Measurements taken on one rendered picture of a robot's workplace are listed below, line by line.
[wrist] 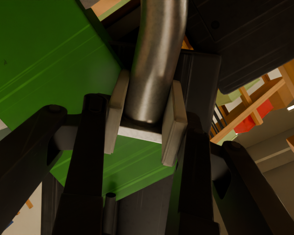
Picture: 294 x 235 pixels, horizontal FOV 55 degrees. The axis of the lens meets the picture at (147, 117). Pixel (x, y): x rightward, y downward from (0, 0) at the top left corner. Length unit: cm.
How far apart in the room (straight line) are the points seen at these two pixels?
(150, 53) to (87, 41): 6
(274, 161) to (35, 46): 762
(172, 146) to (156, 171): 11
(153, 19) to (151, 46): 2
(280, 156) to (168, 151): 760
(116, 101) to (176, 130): 4
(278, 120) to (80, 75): 946
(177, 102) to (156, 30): 5
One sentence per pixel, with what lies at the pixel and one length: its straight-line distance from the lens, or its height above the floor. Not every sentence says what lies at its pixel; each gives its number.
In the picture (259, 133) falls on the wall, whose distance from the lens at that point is 967.
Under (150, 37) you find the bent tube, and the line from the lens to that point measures 18.
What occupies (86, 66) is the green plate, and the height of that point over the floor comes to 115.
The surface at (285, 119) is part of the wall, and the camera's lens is 966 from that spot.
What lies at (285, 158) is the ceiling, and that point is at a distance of 779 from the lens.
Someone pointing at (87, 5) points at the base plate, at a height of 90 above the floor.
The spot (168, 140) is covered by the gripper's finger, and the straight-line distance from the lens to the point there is 15.
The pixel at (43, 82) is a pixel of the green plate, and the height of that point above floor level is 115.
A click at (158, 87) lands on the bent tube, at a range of 19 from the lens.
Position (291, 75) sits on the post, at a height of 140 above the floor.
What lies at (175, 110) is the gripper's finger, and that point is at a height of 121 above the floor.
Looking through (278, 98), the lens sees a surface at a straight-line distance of 416.
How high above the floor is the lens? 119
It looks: 6 degrees up
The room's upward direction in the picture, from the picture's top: 149 degrees clockwise
